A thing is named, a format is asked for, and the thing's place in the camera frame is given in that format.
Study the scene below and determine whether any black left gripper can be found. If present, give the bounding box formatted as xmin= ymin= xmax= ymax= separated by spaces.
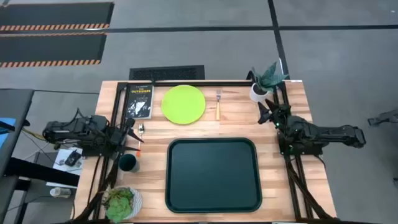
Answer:
xmin=108 ymin=124 xmax=145 ymax=154

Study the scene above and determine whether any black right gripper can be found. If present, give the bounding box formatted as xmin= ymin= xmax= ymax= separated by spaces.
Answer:
xmin=257 ymin=98 xmax=292 ymax=126

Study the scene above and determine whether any spoon with orange handle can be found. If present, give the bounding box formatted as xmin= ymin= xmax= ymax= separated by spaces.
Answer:
xmin=136 ymin=123 xmax=146 ymax=157

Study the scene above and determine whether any dark green cup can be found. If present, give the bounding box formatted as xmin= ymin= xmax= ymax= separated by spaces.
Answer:
xmin=118 ymin=153 xmax=141 ymax=174

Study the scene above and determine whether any fork with wooden handle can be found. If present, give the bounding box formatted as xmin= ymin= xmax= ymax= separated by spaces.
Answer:
xmin=215 ymin=89 xmax=222 ymax=121

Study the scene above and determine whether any lime green plate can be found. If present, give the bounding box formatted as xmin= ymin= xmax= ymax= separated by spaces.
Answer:
xmin=160 ymin=84 xmax=206 ymax=125

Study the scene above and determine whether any dark green plastic tray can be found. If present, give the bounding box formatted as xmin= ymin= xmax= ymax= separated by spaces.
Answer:
xmin=165 ymin=138 xmax=263 ymax=214

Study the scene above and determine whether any snake plant in white pot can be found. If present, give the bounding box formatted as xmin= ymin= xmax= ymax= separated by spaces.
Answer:
xmin=249 ymin=61 xmax=289 ymax=103

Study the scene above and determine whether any black paperback book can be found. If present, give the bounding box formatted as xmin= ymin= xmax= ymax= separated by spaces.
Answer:
xmin=125 ymin=83 xmax=155 ymax=119

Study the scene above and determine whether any black handheld controller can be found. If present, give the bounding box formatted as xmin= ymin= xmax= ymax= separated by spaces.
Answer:
xmin=64 ymin=149 xmax=82 ymax=167

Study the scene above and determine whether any succulent in patterned pot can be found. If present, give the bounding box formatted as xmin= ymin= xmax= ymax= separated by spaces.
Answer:
xmin=102 ymin=185 xmax=143 ymax=223

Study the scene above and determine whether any white paper sheet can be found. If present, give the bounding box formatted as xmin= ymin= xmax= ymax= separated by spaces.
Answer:
xmin=52 ymin=147 xmax=85 ymax=172

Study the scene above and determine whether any black floor vent grate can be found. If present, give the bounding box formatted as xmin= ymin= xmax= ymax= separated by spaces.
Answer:
xmin=129 ymin=65 xmax=206 ymax=81

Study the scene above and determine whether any clear plastic bottle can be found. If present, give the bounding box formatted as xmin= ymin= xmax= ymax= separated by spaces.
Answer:
xmin=49 ymin=187 xmax=72 ymax=198

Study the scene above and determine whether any grey chair base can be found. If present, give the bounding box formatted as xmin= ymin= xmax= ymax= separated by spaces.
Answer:
xmin=368 ymin=108 xmax=398 ymax=127

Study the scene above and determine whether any grey desk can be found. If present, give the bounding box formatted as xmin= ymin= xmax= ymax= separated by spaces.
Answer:
xmin=0 ymin=88 xmax=35 ymax=224

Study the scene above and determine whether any black hazard-striped floor mat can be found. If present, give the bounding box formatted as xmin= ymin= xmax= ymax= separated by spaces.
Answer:
xmin=0 ymin=1 xmax=115 ymax=32
xmin=0 ymin=32 xmax=108 ymax=68

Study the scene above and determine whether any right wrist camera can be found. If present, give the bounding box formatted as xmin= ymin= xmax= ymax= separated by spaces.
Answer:
xmin=273 ymin=103 xmax=292 ymax=116

